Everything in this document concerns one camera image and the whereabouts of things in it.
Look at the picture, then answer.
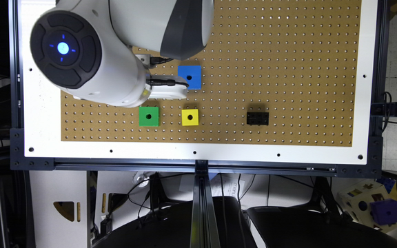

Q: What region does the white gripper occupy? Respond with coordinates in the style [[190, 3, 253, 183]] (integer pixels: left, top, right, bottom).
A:
[[147, 75, 189, 100]]

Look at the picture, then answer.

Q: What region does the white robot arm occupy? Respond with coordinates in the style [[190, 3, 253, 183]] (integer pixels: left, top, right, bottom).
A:
[[30, 0, 214, 107]]

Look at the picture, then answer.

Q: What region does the green cube block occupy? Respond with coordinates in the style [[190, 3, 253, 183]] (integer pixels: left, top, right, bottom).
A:
[[139, 107, 159, 127]]

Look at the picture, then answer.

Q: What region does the blue cube block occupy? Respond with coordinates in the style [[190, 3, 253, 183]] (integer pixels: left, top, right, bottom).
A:
[[177, 65, 202, 90]]

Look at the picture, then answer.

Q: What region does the yellow cube block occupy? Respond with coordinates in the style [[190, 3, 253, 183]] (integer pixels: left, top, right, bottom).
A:
[[181, 109, 199, 126]]

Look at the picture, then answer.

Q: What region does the black rectangular block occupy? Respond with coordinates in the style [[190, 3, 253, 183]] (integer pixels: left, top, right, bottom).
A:
[[246, 112, 269, 125]]

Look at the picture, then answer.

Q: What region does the purple cube block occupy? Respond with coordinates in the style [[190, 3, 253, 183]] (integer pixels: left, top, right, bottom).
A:
[[370, 199, 397, 225]]

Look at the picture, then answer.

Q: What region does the brown perforated pegboard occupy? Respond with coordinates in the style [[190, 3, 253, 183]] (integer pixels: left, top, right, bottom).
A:
[[61, 0, 363, 147]]

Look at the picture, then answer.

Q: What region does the white cabinet panel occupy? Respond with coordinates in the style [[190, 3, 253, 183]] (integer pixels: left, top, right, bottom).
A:
[[30, 171, 90, 248]]

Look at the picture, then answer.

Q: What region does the white table frame plate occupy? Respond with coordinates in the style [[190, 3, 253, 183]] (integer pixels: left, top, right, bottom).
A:
[[19, 1, 380, 165]]

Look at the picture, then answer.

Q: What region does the black aluminium frame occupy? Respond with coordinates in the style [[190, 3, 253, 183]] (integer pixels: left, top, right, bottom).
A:
[[9, 1, 388, 247]]

